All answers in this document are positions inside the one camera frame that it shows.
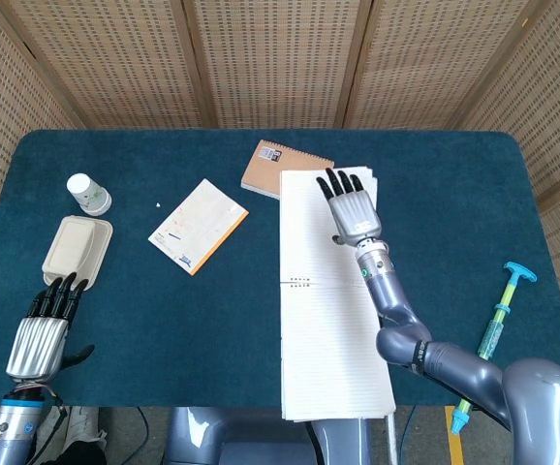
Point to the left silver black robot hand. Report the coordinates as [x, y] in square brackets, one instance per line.
[38, 344]

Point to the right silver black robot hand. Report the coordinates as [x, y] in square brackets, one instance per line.
[355, 213]

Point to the large tan lined notepad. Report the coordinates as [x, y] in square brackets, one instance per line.
[328, 339]

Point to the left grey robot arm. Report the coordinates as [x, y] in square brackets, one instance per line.
[11, 426]

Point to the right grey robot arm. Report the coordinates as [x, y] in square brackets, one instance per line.
[454, 368]

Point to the small kraft spiral notebook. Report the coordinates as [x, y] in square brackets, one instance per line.
[263, 169]

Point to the white sneaker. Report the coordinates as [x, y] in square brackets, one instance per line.
[84, 428]

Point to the beige clamshell food box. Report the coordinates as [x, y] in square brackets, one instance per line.
[74, 247]

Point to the dark blue tablecloth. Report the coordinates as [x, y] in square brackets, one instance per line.
[164, 329]

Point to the floral paper cup stack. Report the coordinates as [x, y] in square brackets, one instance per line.
[88, 196]

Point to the white notepad orange spine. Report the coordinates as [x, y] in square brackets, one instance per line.
[197, 227]

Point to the woven wooden folding screen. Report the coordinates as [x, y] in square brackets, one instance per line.
[280, 63]

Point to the teal green toy syringe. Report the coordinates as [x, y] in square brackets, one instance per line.
[493, 334]

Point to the grey robot torso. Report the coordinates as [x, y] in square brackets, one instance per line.
[241, 436]

